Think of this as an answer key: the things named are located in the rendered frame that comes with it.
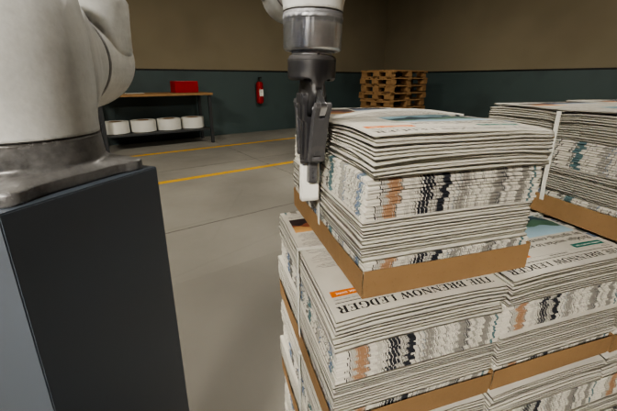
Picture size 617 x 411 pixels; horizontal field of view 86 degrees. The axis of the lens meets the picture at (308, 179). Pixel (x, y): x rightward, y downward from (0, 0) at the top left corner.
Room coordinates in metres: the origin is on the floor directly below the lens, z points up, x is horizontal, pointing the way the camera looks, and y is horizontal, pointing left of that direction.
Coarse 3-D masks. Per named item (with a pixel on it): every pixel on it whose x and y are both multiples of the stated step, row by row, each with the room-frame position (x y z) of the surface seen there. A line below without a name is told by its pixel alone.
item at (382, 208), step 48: (336, 144) 0.50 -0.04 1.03; (384, 144) 0.39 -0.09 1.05; (432, 144) 0.41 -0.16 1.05; (480, 144) 0.43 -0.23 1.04; (528, 144) 0.46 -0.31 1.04; (336, 192) 0.49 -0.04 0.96; (384, 192) 0.40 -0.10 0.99; (432, 192) 0.43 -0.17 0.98; (480, 192) 0.44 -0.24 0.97; (528, 192) 0.47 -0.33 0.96; (384, 240) 0.40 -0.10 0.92; (432, 240) 0.43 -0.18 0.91; (480, 240) 0.45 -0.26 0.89
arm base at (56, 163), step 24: (24, 144) 0.36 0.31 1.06; (48, 144) 0.37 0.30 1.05; (72, 144) 0.39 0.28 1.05; (96, 144) 0.43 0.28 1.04; (0, 168) 0.35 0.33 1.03; (24, 168) 0.36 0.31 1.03; (48, 168) 0.37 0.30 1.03; (72, 168) 0.39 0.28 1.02; (96, 168) 0.41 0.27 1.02; (120, 168) 0.44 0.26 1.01; (0, 192) 0.32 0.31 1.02; (24, 192) 0.33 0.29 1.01; (48, 192) 0.35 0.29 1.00
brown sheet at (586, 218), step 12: (540, 204) 0.70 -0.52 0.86; (552, 204) 0.68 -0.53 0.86; (564, 204) 0.65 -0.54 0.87; (552, 216) 0.67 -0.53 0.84; (564, 216) 0.65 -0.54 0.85; (576, 216) 0.63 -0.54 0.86; (588, 216) 0.61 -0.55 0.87; (600, 216) 0.59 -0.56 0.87; (588, 228) 0.60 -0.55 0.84; (600, 228) 0.58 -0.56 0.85; (612, 228) 0.57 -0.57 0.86
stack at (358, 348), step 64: (320, 256) 0.52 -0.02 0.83; (576, 256) 0.51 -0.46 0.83; (320, 320) 0.42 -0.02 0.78; (384, 320) 0.38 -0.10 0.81; (448, 320) 0.41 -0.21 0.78; (512, 320) 0.46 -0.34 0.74; (576, 320) 0.50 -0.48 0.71; (320, 384) 0.43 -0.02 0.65; (384, 384) 0.39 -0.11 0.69; (448, 384) 0.43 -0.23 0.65; (512, 384) 0.47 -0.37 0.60; (576, 384) 0.51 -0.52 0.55
